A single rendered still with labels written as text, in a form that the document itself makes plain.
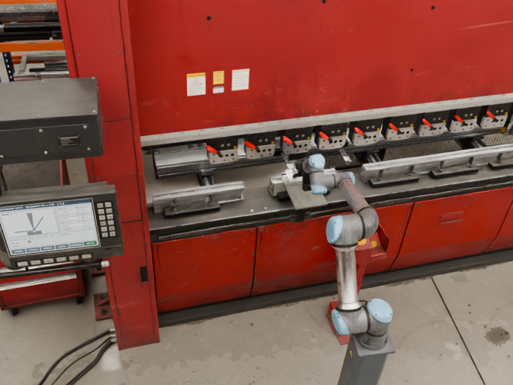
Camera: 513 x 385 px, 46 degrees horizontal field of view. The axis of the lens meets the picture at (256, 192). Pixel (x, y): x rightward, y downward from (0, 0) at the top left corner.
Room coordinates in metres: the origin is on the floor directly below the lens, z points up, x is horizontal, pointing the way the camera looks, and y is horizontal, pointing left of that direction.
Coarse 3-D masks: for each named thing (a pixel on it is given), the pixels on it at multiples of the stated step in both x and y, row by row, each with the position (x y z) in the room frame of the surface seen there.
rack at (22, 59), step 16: (0, 0) 3.74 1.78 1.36; (16, 0) 3.76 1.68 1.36; (32, 0) 3.78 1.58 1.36; (48, 0) 3.81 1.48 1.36; (0, 48) 3.72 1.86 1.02; (16, 48) 3.75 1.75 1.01; (32, 48) 3.77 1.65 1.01; (48, 48) 3.79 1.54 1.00; (64, 48) 3.81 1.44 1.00; (0, 80) 3.71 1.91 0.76
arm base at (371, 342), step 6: (360, 336) 1.66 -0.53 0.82; (366, 336) 1.64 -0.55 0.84; (372, 336) 1.63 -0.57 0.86; (378, 336) 1.63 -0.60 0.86; (384, 336) 1.65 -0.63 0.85; (360, 342) 1.64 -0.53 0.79; (366, 342) 1.64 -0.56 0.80; (372, 342) 1.62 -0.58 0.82; (378, 342) 1.63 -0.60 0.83; (384, 342) 1.64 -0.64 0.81; (366, 348) 1.62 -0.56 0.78; (372, 348) 1.61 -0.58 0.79; (378, 348) 1.62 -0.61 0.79
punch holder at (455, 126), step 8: (456, 112) 2.84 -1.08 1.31; (464, 112) 2.85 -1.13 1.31; (472, 112) 2.86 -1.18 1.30; (448, 120) 2.88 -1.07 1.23; (456, 120) 2.84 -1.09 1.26; (464, 120) 2.86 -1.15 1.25; (472, 120) 2.86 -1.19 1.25; (448, 128) 2.86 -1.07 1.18; (456, 128) 2.84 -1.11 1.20; (464, 128) 2.86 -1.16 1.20; (472, 128) 2.87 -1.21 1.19
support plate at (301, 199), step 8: (288, 184) 2.49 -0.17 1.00; (288, 192) 2.42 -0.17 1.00; (296, 192) 2.43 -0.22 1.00; (304, 192) 2.43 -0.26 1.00; (296, 200) 2.37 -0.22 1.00; (304, 200) 2.37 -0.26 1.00; (312, 200) 2.37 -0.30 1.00; (320, 200) 2.38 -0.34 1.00; (296, 208) 2.31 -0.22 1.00; (304, 208) 2.32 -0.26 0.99
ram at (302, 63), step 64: (128, 0) 2.30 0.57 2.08; (192, 0) 2.38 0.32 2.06; (256, 0) 2.47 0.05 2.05; (320, 0) 2.56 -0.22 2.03; (384, 0) 2.65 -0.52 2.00; (448, 0) 2.76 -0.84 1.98; (512, 0) 2.87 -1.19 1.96; (192, 64) 2.38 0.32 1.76; (256, 64) 2.47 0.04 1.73; (320, 64) 2.57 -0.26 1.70; (384, 64) 2.68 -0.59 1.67; (448, 64) 2.79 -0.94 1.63; (512, 64) 2.91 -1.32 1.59; (192, 128) 2.38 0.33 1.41; (256, 128) 2.48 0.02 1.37
